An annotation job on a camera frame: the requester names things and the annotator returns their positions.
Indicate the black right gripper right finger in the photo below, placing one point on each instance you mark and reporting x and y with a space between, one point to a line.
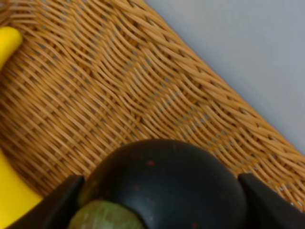
266 209

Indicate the dark purple mangosteen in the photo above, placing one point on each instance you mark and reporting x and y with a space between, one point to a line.
160 184

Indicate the light orange wicker basket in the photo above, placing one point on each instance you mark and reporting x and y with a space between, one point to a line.
92 75

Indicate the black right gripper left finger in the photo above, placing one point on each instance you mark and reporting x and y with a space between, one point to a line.
56 210

